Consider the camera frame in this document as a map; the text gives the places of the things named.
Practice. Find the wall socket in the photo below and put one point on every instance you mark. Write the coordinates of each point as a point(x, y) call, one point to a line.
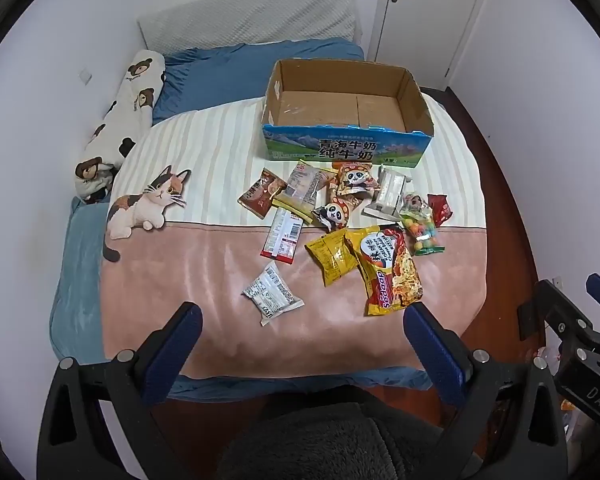
point(85, 76)

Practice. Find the bear print long pillow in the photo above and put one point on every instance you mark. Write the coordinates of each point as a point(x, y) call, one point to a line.
point(126, 122)

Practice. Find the silver white snack packet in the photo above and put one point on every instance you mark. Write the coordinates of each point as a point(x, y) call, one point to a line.
point(271, 295)

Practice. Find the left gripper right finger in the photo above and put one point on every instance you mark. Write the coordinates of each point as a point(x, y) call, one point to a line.
point(512, 408)

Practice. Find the white door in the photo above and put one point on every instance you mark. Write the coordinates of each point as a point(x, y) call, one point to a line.
point(425, 36)

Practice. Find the white wafer packet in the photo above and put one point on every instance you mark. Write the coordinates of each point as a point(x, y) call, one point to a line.
point(388, 201)

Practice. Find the yellow snack bag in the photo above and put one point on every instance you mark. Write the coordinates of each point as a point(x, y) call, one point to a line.
point(333, 255)

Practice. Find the cardboard milk box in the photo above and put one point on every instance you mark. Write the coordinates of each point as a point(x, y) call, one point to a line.
point(339, 110)

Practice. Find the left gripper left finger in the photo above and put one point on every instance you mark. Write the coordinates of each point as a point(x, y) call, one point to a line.
point(74, 440)

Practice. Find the blue bed sheet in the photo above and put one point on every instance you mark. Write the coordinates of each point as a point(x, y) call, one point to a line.
point(195, 80)

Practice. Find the orange panda snack packet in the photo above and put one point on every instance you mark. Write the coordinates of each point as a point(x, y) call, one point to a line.
point(355, 178)

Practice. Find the grey padded headboard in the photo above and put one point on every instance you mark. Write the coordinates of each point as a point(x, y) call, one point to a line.
point(209, 24)

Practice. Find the red white spicy strip packet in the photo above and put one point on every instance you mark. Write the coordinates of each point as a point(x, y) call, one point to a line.
point(282, 240)

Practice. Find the brown snack packet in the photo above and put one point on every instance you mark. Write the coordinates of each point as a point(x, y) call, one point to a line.
point(258, 199)

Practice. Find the Korean cheese noodle packet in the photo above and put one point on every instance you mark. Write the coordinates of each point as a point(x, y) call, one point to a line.
point(388, 270)

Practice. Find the small red snack packet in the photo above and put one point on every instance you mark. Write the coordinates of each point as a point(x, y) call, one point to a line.
point(440, 208)

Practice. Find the colourful candy ball bag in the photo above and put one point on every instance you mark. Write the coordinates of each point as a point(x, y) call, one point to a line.
point(417, 218)

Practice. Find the clear yellow cracker packet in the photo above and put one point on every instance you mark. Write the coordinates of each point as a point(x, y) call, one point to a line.
point(299, 196)

